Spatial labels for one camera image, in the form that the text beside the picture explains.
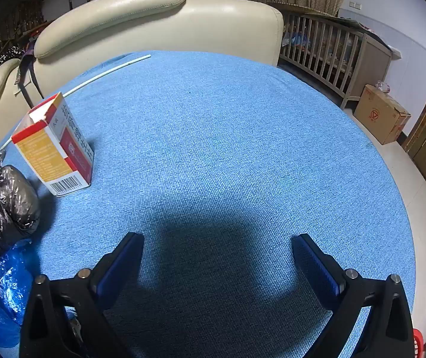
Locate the thin white rod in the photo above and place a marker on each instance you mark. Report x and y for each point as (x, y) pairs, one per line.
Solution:
(116, 68)

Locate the red plastic basket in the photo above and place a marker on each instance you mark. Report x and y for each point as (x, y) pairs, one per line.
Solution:
(417, 345)

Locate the cream leather sofa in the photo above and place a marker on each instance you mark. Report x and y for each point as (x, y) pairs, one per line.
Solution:
(142, 18)

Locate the wooden crib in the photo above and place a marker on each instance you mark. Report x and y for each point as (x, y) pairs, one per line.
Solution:
(328, 56)

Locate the brown cardboard box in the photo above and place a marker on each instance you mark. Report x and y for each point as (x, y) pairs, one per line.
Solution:
(379, 113)

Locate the black plastic bag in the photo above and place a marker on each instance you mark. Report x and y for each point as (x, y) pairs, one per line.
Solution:
(4, 209)

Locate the red and yellow medicine box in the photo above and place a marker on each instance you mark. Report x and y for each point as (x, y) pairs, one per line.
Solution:
(49, 149)

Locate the white wall socket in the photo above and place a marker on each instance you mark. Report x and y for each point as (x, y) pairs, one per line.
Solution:
(355, 5)

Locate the clear plastic bottle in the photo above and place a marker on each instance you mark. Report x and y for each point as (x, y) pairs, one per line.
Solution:
(382, 86)

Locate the blue table cloth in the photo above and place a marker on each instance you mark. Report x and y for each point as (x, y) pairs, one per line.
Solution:
(216, 138)

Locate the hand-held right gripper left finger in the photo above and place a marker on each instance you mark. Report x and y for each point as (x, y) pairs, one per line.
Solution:
(118, 268)

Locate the blue plastic bag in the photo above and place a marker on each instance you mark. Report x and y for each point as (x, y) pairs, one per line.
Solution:
(0, 298)

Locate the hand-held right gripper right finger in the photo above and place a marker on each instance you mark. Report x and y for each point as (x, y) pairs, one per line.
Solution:
(317, 264)

